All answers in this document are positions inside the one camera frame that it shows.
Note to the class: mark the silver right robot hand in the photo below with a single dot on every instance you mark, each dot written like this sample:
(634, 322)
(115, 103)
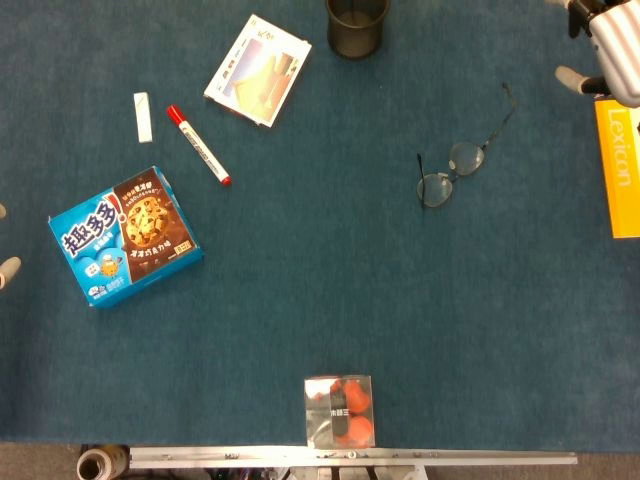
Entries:
(617, 50)

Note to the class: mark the thin-framed eyeglasses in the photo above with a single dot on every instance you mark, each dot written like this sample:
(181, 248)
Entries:
(467, 159)

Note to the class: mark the yellow Lexicon book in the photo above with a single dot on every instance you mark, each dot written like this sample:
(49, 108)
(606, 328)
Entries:
(620, 165)

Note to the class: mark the black mesh pen holder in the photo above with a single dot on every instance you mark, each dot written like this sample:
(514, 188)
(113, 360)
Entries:
(357, 40)

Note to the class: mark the white palace picture card box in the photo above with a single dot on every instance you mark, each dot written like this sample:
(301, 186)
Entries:
(260, 70)

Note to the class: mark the blue felt table cloth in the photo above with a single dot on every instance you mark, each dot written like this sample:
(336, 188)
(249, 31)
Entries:
(320, 280)

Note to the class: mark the red capped whiteboard marker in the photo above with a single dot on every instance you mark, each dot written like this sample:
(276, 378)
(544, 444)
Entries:
(200, 147)

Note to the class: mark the clear box with red parts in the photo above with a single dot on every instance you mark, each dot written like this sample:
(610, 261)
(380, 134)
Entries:
(340, 412)

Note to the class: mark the small white eraser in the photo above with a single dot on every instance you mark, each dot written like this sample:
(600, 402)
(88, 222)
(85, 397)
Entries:
(143, 117)

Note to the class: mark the blue chocolate cookie box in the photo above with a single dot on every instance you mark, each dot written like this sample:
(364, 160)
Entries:
(125, 235)

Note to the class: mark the brown tape roll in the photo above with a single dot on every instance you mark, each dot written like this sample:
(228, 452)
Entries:
(92, 467)

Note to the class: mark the long silver metal bar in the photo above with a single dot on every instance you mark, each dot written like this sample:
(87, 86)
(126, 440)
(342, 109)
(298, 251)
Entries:
(450, 457)

